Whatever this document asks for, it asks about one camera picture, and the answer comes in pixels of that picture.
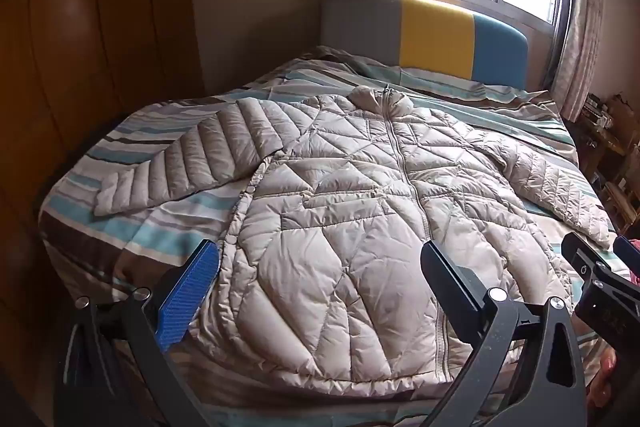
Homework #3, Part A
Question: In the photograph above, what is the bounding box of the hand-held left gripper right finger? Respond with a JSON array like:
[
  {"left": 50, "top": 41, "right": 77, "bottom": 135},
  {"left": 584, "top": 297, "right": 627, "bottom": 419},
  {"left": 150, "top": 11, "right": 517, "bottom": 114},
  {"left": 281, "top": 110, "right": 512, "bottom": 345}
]
[{"left": 421, "top": 241, "right": 588, "bottom": 427}]

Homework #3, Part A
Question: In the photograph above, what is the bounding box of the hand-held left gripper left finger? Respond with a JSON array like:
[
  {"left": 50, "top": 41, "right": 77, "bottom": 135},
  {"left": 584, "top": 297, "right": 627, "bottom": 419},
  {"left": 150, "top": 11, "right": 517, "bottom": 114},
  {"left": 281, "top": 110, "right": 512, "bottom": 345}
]
[{"left": 52, "top": 239, "right": 226, "bottom": 427}]

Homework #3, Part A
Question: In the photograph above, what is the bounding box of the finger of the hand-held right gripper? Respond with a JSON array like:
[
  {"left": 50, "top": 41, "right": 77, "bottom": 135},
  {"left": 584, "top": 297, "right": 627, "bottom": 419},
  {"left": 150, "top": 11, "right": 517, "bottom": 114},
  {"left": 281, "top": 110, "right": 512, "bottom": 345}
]
[
  {"left": 614, "top": 236, "right": 640, "bottom": 277},
  {"left": 561, "top": 232, "right": 608, "bottom": 282}
]

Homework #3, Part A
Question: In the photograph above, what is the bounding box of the beige quilted puffer jacket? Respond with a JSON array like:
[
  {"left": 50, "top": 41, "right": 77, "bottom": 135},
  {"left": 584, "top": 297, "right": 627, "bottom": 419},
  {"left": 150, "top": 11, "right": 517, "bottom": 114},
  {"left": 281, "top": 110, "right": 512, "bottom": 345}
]
[{"left": 92, "top": 84, "right": 613, "bottom": 370}]

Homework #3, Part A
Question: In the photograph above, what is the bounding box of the striped bedspread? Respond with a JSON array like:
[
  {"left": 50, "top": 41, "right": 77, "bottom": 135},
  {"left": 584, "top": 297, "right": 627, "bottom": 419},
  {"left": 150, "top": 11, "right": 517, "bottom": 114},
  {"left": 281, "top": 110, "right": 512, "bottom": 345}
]
[{"left": 37, "top": 46, "right": 621, "bottom": 427}]

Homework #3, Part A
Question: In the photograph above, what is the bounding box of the cluttered wooden shelf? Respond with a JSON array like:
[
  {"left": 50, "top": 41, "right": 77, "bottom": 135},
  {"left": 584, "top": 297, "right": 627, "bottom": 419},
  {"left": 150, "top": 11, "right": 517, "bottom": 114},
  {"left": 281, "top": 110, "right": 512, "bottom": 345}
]
[{"left": 575, "top": 92, "right": 640, "bottom": 238}]

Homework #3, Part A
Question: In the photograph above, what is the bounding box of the beige patterned curtain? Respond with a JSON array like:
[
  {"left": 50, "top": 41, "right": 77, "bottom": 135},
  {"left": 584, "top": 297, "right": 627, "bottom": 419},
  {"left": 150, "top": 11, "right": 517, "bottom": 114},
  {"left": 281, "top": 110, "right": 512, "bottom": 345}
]
[{"left": 550, "top": 0, "right": 608, "bottom": 120}]

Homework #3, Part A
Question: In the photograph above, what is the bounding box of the grey yellow blue headboard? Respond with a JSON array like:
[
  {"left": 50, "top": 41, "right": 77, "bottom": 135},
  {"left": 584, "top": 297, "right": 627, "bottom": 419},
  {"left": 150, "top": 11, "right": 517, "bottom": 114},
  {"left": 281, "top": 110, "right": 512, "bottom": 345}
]
[{"left": 320, "top": 0, "right": 529, "bottom": 92}]

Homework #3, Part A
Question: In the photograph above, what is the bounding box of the wooden wardrobe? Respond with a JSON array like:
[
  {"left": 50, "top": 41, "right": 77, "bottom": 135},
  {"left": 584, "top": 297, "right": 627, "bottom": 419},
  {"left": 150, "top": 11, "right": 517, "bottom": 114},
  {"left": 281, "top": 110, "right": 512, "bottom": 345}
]
[{"left": 0, "top": 0, "right": 207, "bottom": 408}]

